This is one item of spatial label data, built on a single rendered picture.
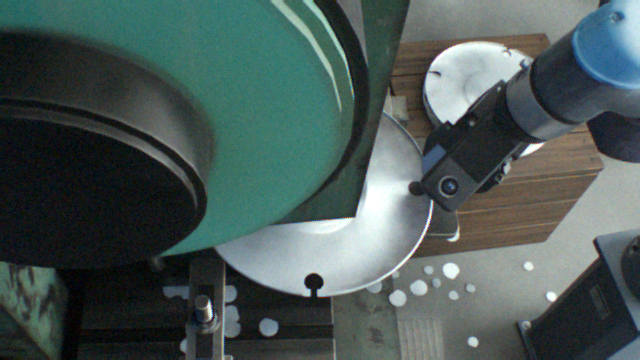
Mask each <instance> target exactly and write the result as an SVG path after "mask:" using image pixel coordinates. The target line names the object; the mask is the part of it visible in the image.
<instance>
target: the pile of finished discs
mask: <svg viewBox="0 0 640 360"><path fill-rule="evenodd" d="M503 46H504V45H503V44H499V43H493V42H482V41H478V42H468V43H463V44H459V45H456V46H454V47H452V48H449V49H448V50H446V51H444V52H443V53H441V54H440V55H439V56H438V57H437V59H436V60H435V61H434V62H433V63H432V65H431V67H430V69H429V71H428V73H427V76H426V78H425V82H424V86H423V103H424V107H426V109H425V110H426V113H427V115H428V117H429V119H430V121H431V122H432V124H433V125H434V127H435V128H436V127H437V126H438V125H440V124H441V123H444V122H445V121H446V120H448V121H449V122H450V123H451V124H452V125H453V124H454V123H455V122H456V121H457V119H458V118H459V117H461V116H462V115H463V114H464V113H465V112H466V111H467V108H468V107H470V106H471V105H472V104H473V103H474V102H475V100H476V99H477V98H479V97H480V96H481V95H482V94H483V93H484V92H485V91H487V90H488V89H489V88H490V87H492V86H493V85H494V84H495V83H497V82H498V81H499V80H501V79H503V80H504V81H505V82H507V81H508V80H510V79H511V77H512V76H513V75H514V74H515V73H517V72H518V71H519V70H520V69H521V68H520V67H519V62H520V61H521V60H522V59H523V58H527V59H528V60H529V61H530V62H532V61H533V59H532V58H531V57H529V56H527V55H526V54H524V53H522V52H520V51H518V50H516V49H514V50H512V49H510V51H509V50H507V48H506V47H503ZM543 144H544V143H543ZM543 144H539V145H531V144H530V145H529V146H528V148H527V149H526V151H525V152H524V153H523V155H527V154H529V153H531V152H533V151H535V150H536V149H538V148H539V147H540V146H541V145H543Z"/></svg>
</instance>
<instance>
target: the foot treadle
mask: <svg viewBox="0 0 640 360"><path fill-rule="evenodd" d="M396 320H397V329H398V338H399V346H400V355H401V360H444V355H443V347H442V340H441V334H440V322H439V320H438V319H437V318H436V317H412V318H396Z"/></svg>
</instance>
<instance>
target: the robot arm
mask: <svg viewBox="0 0 640 360"><path fill-rule="evenodd" d="M519 67H520V68H521V69H520V70H519V71H518V72H517V73H515V74H514V75H513V76H512V77H511V79H510V80H508V81H507V82H505V81H504V80H503V79H501V80H499V81H498V82H497V83H495V84H494V85H493V86H492V87H490V88H489V89H488V90H487V91H485V92H484V93H483V94H482V95H481V96H480V97H479V98H477V99H476V100H475V102H474V103H473V104H472V105H471V106H470V107H468V108H467V111H466V112H465V113H464V114H463V115H462V116H461V117H459V118H458V119H457V121H456V122H455V123H454V124H453V125H452V124H451V123H450V122H449V121H448V120H446V121H445V122H444V123H441V124H440V125H438V126H437V127H436V128H435V129H434V130H433V131H432V133H431V134H430V135H429V136H428V137H427V139H426V142H425V146H424V149H423V152H422V155H423V156H422V162H421V164H422V165H421V167H422V176H423V177H422V179H421V181H420V187H421V190H422V191H423V192H424V193H425V194H426V195H427V196H428V197H429V198H430V199H432V200H433V201H434V202H435V203H436V204H437V205H438V206H439V207H440V208H442V209H443V210H445V211H447V212H454V211H456V210H457V209H458V208H459V207H460V206H461V205H462V204H463V203H464V202H465V201H466V200H467V199H469V198H470V197H471V196H472V195H473V194H483V193H486V192H488V191H490V189H491V188H492V187H493V186H495V185H499V184H500V182H501V181H502V180H503V179H504V178H503V176H502V175H501V174H503V175H505V174H506V173H507V172H508V171H509V170H510V168H511V167H510V163H509V162H510V161H513V160H517V159H519V157H520V156H521V155H523V153H524V152H525V151H526V149H527V148H528V146H529V145H530V144H531V145H539V144H543V143H545V142H547V141H549V140H552V139H556V138H559V137H561V136H562V135H564V134H566V133H567V132H569V131H571V130H573V129H574V128H576V127H578V126H580V125H581V124H583V123H585V122H586V121H588V120H590V119H592V118H594V117H595V116H597V115H599V114H601V113H602V112H604V111H613V112H616V113H618V114H620V115H623V116H625V117H628V118H632V119H634V120H637V121H640V0H611V1H610V2H608V3H606V4H604V5H602V6H601V7H600V8H599V9H598V10H595V11H593V12H591V13H590V14H588V15H587V16H585V17H583V18H582V19H581V20H580V21H579V22H578V23H577V24H576V26H575V28H573V29H572V30H571V31H569V32H568V33H567V34H566V35H564V36H563V37H562V38H560V39H559V40H558V41H556V42H555V43H554V44H551V45H550V46H549V47H547V49H546V50H544V51H543V52H542V53H541V54H539V55H538V56H537V57H536V58H535V59H534V60H533V61H532V62H530V61H529V60H528V59H527V58H523V59H522V60H521V61H520V62H519ZM499 87H501V88H500V90H499V92H498V88H499ZM621 269H622V274H623V277H624V279H625V282H626V283H627V285H628V287H629V289H630V290H631V291H632V293H633V294H634V295H635V296H636V297H637V298H638V299H639V300H640V236H639V237H636V238H635V239H634V240H633V241H632V242H630V243H629V244H628V246H627V247H626V248H625V250H624V252H623V255H622V259H621Z"/></svg>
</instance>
